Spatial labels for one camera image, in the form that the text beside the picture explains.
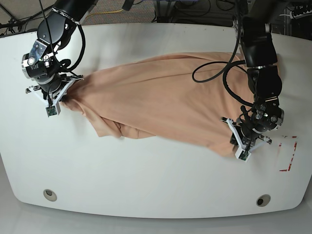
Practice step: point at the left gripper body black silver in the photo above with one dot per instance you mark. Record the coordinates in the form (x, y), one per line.
(243, 136)

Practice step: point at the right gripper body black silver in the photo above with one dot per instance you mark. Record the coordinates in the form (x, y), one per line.
(51, 84)

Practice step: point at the peach orange T-shirt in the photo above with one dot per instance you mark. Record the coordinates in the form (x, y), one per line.
(164, 96)

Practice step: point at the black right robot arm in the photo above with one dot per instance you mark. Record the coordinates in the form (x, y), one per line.
(53, 34)

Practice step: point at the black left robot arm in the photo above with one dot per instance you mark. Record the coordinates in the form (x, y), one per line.
(254, 31)

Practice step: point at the red tape rectangle marking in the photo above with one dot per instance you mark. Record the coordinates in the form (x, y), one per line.
(286, 152)

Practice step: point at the black tripod stand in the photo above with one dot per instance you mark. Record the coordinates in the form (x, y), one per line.
(21, 10)

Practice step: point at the white power strip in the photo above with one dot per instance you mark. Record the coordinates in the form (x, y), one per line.
(301, 11)

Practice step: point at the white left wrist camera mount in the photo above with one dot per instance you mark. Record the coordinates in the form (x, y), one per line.
(244, 154)

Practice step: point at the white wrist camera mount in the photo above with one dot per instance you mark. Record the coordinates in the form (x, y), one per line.
(244, 154)
(51, 105)

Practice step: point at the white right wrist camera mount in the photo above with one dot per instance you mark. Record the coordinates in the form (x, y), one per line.
(51, 105)

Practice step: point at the right table cable grommet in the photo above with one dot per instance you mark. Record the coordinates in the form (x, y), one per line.
(263, 200)

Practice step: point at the table cable grommet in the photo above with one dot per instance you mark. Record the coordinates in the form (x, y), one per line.
(50, 195)
(263, 200)

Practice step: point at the left table cable grommet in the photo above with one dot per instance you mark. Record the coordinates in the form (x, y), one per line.
(50, 195)

